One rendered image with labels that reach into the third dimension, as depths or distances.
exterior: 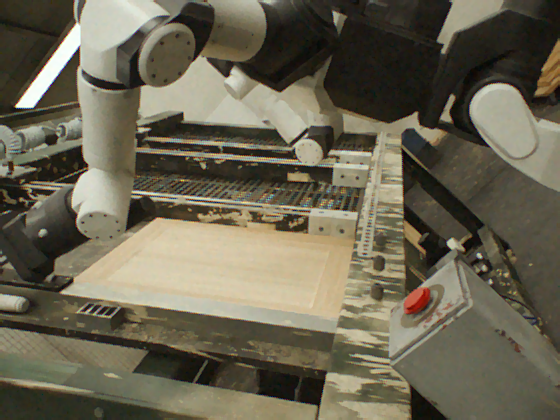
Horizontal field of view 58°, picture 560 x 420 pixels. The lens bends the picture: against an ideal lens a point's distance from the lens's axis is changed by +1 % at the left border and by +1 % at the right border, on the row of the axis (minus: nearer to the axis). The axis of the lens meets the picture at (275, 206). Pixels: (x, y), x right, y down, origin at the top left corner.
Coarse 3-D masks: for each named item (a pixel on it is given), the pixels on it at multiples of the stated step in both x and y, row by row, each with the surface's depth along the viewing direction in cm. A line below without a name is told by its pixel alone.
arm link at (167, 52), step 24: (168, 0) 54; (192, 0) 56; (216, 0) 61; (240, 0) 66; (168, 24) 53; (192, 24) 56; (216, 24) 61; (240, 24) 65; (264, 24) 69; (144, 48) 53; (168, 48) 55; (192, 48) 57; (216, 48) 64; (240, 48) 68; (144, 72) 54; (168, 72) 57
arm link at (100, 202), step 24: (96, 168) 73; (72, 192) 73; (96, 192) 69; (120, 192) 71; (48, 216) 72; (72, 216) 72; (96, 216) 68; (120, 216) 69; (144, 216) 75; (72, 240) 74
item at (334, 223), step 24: (0, 168) 154; (24, 168) 155; (0, 192) 152; (24, 192) 150; (48, 192) 148; (144, 192) 147; (168, 216) 142; (192, 216) 140; (216, 216) 138; (240, 216) 136; (264, 216) 135; (288, 216) 133; (312, 216) 132; (336, 216) 131
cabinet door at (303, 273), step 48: (144, 240) 126; (192, 240) 128; (240, 240) 129; (288, 240) 129; (336, 240) 129; (144, 288) 103; (192, 288) 104; (240, 288) 104; (288, 288) 105; (336, 288) 104
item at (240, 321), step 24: (0, 288) 99; (24, 288) 97; (72, 288) 98; (96, 288) 98; (120, 288) 98; (72, 312) 97; (144, 312) 93; (168, 312) 91; (192, 312) 90; (216, 312) 90; (240, 312) 90; (264, 312) 91; (288, 312) 91; (240, 336) 90; (264, 336) 88; (288, 336) 87; (312, 336) 86
